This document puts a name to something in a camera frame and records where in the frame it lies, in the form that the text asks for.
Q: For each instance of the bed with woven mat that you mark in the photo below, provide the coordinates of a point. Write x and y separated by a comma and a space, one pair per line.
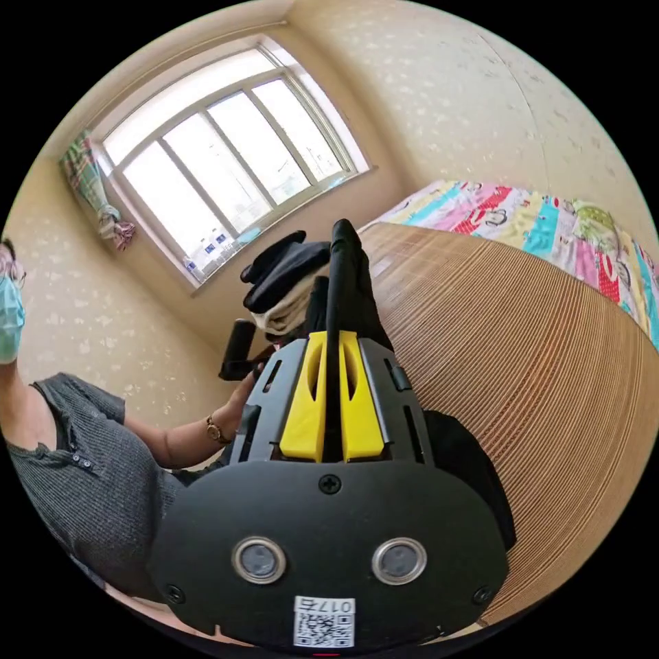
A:
515, 360

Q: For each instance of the person's left hand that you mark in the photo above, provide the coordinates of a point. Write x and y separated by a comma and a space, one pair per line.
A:
241, 399

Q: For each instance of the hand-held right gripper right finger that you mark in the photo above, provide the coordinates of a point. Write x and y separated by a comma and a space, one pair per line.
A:
363, 417

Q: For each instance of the person's left forearm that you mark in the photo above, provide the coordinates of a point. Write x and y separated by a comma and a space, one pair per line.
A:
175, 443

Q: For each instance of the black long pants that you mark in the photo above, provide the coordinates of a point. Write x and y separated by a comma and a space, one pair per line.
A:
355, 288

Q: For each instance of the window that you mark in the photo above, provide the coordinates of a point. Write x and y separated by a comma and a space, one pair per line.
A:
231, 165

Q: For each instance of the person's body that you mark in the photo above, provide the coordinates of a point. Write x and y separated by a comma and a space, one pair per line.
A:
103, 489

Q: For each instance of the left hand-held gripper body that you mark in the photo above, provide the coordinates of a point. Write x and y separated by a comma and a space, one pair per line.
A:
238, 368

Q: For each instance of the plaid curtain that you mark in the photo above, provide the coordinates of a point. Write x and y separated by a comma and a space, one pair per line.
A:
95, 190

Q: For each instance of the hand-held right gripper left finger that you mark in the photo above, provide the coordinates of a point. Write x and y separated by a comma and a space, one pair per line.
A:
304, 412

